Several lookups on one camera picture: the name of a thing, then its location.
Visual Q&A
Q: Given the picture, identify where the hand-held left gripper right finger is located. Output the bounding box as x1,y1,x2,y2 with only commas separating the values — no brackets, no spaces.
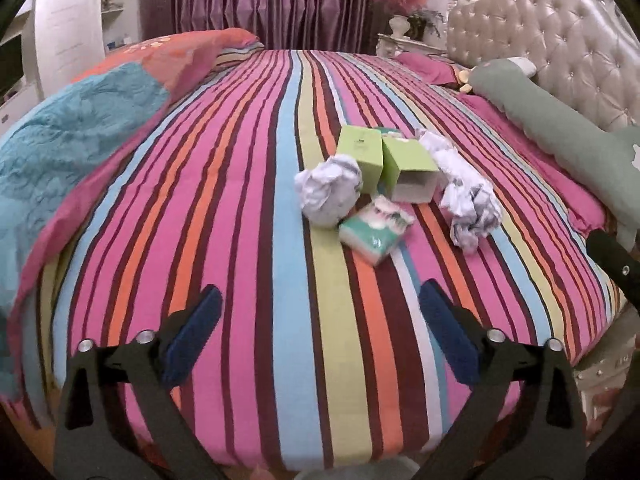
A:
418,279,589,480

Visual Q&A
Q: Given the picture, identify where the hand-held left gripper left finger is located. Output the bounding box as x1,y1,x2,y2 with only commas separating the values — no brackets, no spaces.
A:
52,284,224,480

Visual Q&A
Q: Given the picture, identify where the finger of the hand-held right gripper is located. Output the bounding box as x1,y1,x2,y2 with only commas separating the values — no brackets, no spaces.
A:
586,229,640,308

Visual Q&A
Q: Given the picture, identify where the long white paper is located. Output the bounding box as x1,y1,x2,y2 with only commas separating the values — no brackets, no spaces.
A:
416,129,502,254

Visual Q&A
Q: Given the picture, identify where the green cardboard box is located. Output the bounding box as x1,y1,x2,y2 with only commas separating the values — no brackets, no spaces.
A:
336,125,385,196
381,136,440,205

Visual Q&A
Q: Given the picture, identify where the white paper ball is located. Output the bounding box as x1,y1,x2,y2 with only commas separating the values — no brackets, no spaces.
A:
294,155,364,229

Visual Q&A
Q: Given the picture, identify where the striped multicolour bed cover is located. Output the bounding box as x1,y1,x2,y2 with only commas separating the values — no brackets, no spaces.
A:
10,47,626,476

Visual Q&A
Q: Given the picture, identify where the pink bed sheet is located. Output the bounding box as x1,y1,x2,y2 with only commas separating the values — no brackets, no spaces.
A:
457,91,608,233

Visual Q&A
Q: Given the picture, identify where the long green plush pillow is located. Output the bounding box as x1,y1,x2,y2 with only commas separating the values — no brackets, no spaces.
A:
467,57,640,251

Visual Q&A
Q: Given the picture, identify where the teal quilted blanket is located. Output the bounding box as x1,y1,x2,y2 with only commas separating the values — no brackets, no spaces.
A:
0,62,173,376

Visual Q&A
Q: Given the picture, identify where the tufted beige headboard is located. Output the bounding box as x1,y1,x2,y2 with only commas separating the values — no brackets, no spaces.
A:
446,0,640,133

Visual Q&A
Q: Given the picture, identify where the pink pillow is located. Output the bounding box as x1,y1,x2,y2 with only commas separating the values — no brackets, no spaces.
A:
395,51,473,88

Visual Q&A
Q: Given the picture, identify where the ornate cream nightstand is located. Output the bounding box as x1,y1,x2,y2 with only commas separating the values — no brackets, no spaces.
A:
375,32,451,59

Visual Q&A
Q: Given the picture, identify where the dark screen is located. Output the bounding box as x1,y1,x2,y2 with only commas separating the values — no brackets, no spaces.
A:
0,34,25,103

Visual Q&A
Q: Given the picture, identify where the white shelf cabinet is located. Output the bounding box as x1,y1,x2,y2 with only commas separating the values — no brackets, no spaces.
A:
0,0,137,128

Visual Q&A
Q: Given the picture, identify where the purple curtain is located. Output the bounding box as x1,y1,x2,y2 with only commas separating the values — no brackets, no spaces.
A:
140,0,408,56

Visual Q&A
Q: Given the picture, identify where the ornate cream bed frame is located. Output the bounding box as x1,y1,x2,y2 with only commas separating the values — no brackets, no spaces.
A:
570,305,640,441

